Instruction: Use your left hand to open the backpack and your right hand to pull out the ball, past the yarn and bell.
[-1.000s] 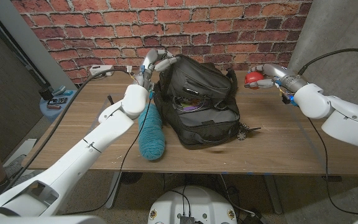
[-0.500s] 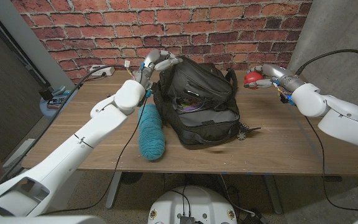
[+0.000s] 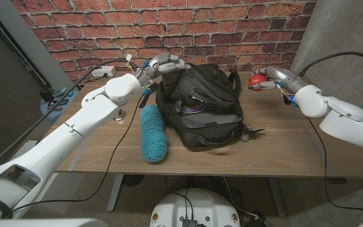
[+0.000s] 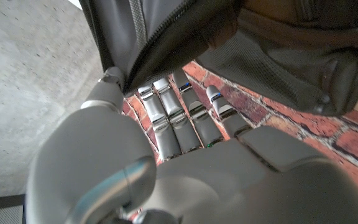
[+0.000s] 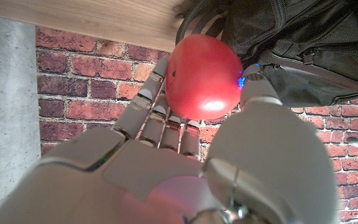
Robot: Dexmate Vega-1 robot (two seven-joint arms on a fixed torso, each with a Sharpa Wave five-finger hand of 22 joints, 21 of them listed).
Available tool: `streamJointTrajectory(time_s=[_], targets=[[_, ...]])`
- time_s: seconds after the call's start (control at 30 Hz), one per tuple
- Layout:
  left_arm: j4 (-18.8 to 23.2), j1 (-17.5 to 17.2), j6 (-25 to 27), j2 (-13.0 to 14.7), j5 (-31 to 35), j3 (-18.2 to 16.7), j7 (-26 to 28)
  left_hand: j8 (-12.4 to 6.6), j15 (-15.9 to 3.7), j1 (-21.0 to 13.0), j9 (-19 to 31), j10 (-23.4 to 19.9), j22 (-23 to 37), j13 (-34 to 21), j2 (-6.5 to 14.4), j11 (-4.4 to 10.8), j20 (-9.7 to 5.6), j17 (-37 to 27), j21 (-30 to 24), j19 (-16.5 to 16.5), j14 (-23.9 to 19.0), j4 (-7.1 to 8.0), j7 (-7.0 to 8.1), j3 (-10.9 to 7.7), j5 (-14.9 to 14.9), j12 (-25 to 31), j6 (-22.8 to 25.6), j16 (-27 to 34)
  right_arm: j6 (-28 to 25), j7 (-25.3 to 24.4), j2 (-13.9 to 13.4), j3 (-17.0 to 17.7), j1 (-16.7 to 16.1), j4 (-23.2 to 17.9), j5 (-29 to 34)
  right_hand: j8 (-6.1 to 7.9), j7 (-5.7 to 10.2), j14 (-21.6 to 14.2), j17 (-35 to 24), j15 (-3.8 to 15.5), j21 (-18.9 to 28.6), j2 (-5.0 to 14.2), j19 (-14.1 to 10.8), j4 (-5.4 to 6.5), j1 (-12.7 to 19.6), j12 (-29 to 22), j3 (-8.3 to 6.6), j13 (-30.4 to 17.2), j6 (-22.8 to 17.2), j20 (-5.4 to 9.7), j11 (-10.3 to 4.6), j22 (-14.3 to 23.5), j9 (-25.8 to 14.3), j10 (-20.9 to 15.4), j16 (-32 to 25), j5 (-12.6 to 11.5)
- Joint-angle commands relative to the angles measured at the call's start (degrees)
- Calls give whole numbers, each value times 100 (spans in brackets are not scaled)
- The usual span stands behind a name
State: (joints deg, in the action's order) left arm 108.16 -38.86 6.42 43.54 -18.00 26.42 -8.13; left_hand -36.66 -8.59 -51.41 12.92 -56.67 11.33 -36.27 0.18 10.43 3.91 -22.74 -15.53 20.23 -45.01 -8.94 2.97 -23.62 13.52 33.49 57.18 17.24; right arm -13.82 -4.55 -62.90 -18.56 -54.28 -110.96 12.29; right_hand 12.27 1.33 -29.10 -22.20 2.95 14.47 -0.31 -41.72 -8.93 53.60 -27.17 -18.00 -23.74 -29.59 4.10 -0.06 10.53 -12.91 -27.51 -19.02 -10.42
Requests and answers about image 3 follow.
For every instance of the red brick print backdrop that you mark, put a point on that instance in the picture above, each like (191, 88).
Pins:
(200, 31)

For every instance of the white power strip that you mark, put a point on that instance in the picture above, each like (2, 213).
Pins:
(101, 71)

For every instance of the grey teal case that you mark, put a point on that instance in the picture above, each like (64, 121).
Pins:
(58, 91)

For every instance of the black box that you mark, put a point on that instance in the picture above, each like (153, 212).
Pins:
(46, 94)

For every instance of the black backpack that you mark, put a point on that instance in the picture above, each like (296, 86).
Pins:
(206, 104)

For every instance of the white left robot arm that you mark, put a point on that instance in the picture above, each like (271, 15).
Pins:
(58, 142)

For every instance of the teal yarn skein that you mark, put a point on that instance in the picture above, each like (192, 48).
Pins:
(153, 135)

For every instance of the small blue box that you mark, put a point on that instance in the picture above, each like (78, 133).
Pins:
(70, 94)

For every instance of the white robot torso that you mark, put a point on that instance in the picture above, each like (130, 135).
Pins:
(194, 205)

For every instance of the black round fan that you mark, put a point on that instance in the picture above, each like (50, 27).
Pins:
(133, 180)

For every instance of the grey table leg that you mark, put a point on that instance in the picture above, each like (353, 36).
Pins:
(115, 192)

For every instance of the dark table leg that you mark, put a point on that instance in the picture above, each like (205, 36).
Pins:
(276, 195)

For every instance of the red ball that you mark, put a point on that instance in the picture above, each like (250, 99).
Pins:
(255, 80)

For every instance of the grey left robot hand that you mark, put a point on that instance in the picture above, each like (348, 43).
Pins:
(161, 66)

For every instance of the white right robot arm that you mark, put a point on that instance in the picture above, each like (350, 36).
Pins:
(336, 113)

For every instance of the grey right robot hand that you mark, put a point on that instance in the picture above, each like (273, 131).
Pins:
(276, 75)

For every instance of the blue round stool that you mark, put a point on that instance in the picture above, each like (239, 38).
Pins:
(50, 115)

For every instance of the white robot chest edge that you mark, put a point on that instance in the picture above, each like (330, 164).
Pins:
(43, 223)

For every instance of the small red item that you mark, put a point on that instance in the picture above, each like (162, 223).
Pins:
(54, 108)

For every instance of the black power adapter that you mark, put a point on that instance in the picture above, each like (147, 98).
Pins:
(257, 220)

